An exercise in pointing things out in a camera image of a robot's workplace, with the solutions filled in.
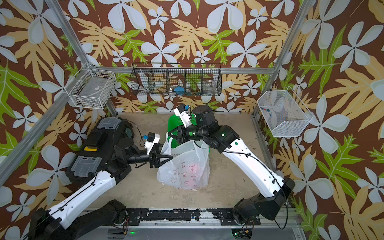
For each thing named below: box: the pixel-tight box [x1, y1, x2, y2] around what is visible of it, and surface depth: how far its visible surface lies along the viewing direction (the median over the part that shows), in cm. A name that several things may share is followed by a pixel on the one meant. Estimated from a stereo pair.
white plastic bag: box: [157, 132, 211, 190], surface depth 79 cm
